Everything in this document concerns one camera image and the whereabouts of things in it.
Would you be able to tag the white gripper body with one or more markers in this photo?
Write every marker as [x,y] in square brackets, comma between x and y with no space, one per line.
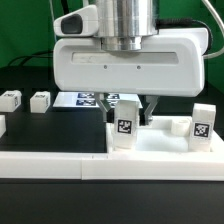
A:
[169,64]

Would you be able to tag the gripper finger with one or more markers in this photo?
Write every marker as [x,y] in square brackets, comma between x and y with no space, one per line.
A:
[106,109]
[148,105]

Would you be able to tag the white square table top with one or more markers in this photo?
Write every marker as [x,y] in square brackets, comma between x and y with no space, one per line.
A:
[165,134]

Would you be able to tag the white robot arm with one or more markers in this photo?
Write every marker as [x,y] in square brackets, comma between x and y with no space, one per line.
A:
[122,46]

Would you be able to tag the white sheet with tags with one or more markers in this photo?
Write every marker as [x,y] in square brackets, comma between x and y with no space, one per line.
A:
[87,100]

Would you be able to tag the white L-shaped obstacle fence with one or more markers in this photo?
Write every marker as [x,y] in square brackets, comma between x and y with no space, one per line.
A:
[115,166]

